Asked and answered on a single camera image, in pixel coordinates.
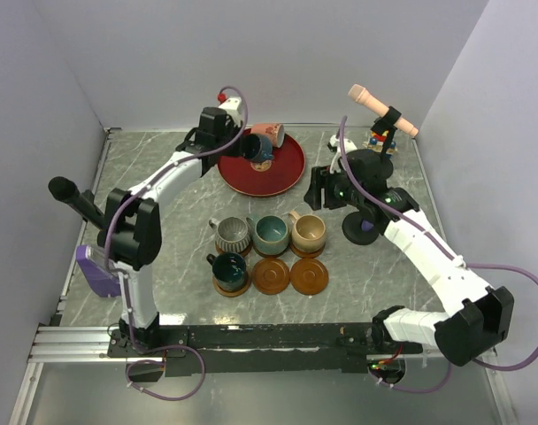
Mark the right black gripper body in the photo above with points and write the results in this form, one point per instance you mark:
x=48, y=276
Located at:
x=342, y=191

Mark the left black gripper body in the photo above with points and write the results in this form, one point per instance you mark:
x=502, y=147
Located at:
x=233, y=132

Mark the dark blue small cup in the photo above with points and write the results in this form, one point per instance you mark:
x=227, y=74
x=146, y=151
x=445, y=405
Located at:
x=257, y=148

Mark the beige ceramic mug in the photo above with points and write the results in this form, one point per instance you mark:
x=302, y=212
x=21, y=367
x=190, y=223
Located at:
x=309, y=232

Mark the pink floral cup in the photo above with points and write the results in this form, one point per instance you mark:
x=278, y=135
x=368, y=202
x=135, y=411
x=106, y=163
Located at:
x=275, y=132

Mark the teal glazed mug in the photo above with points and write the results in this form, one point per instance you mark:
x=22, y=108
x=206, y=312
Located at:
x=270, y=233

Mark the wooden coaster four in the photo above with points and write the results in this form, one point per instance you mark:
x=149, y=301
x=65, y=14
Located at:
x=305, y=254

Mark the wooden coaster three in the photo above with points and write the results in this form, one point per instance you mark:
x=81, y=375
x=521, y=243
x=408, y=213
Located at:
x=267, y=255

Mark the wooden coaster five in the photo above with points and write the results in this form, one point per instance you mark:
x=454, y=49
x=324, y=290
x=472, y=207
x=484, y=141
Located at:
x=309, y=277

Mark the grey striped mug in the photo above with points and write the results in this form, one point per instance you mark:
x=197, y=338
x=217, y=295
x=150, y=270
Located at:
x=232, y=234

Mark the wooden coaster six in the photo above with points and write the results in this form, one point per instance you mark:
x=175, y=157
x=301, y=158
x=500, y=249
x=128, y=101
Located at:
x=270, y=276

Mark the dark green mug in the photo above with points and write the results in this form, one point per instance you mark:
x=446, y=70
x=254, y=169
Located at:
x=229, y=269

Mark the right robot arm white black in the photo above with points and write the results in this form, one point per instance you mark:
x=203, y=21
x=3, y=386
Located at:
x=475, y=316

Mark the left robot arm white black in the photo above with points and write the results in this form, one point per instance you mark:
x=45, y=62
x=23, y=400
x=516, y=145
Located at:
x=132, y=235

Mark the colourful toy car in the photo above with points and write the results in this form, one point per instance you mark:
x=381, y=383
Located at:
x=376, y=141

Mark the red round tray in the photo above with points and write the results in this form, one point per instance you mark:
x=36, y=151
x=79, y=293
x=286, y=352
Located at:
x=268, y=179

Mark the purple toy microphone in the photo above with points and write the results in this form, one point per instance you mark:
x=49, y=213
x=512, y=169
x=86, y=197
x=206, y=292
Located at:
x=367, y=226

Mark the black stand of purple microphone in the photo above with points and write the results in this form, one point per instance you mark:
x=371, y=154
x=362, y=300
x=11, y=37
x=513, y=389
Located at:
x=351, y=228

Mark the pink toy microphone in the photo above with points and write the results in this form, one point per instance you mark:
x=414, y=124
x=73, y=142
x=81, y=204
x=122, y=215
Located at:
x=361, y=95

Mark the black microphone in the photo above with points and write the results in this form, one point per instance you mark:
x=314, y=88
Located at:
x=67, y=192

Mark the purple box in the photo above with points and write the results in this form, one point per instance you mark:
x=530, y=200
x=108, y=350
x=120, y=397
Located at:
x=101, y=281

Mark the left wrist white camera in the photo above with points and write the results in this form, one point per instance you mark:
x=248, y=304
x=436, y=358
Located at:
x=232, y=106

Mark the wrist white camera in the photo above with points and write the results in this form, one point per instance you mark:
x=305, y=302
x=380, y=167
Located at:
x=232, y=106
x=333, y=146

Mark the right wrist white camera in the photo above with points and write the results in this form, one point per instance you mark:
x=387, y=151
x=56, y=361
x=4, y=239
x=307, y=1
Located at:
x=333, y=146

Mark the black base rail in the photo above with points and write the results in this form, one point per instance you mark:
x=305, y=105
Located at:
x=347, y=347

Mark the aluminium rail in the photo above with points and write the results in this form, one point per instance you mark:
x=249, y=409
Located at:
x=70, y=345

